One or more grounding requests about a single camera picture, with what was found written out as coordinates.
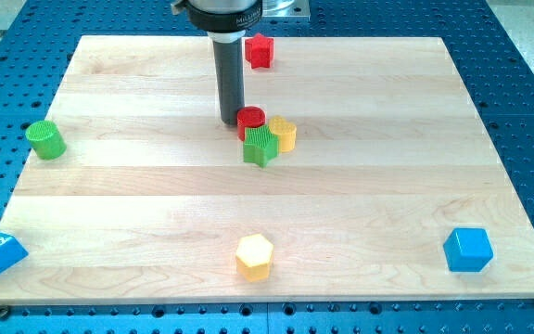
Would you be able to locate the red star block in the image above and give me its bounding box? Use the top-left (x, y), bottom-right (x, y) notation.
top-left (245, 33), bottom-right (274, 69)

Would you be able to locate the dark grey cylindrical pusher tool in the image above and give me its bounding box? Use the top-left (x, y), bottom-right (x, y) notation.
top-left (208, 31), bottom-right (245, 126)

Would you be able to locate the yellow hexagon block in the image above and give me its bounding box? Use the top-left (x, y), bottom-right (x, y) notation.
top-left (235, 234), bottom-right (274, 282)

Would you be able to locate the yellow heart block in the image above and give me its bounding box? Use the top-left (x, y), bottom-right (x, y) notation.
top-left (268, 116), bottom-right (297, 153)

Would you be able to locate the light wooden board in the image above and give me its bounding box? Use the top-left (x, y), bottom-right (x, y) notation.
top-left (0, 35), bottom-right (534, 305)

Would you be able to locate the robot arm flange black silver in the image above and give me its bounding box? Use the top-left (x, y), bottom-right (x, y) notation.
top-left (171, 0), bottom-right (262, 33)

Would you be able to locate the red cylinder block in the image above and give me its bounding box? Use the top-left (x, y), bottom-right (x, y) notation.
top-left (236, 106), bottom-right (266, 141)

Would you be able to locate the blue cube block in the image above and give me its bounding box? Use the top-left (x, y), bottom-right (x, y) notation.
top-left (443, 227), bottom-right (494, 272)

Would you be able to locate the silver metal mounting plate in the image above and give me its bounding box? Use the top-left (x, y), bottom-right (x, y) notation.
top-left (262, 0), bottom-right (311, 19)

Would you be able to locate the green star block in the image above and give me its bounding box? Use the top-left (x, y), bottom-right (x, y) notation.
top-left (243, 125), bottom-right (279, 168)

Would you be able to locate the green cylinder block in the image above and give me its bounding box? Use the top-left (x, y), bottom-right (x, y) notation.
top-left (25, 120), bottom-right (67, 160)

